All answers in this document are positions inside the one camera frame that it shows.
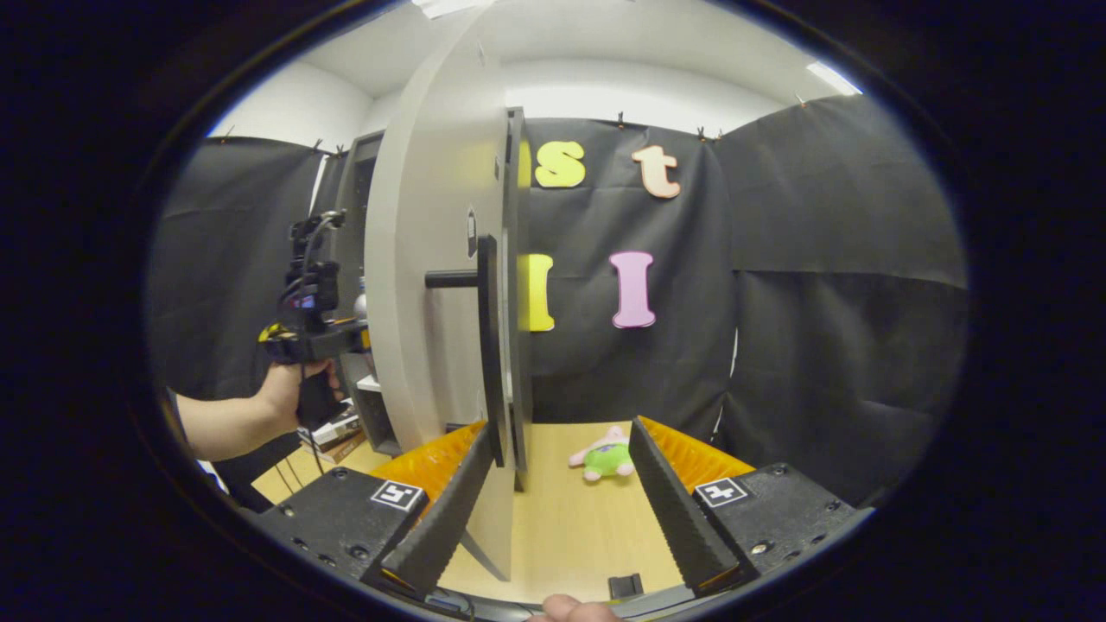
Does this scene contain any black backdrop cloth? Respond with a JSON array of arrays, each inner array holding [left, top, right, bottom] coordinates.
[[147, 93, 969, 511]]

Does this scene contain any grey cabinet door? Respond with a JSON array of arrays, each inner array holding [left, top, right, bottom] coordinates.
[[363, 7, 530, 584]]

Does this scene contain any black cabinet door handle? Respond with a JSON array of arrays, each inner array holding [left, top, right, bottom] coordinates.
[[424, 233, 507, 468]]

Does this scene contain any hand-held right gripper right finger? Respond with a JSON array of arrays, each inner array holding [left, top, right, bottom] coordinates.
[[628, 416, 875, 597]]

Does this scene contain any pink green plush toy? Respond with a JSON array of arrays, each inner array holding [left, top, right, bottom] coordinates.
[[568, 424, 638, 483]]

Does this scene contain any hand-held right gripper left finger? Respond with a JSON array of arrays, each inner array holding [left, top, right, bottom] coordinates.
[[251, 421, 494, 601]]

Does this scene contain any ceiling light panel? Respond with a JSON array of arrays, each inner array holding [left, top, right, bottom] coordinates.
[[805, 59, 865, 98], [410, 0, 498, 20]]

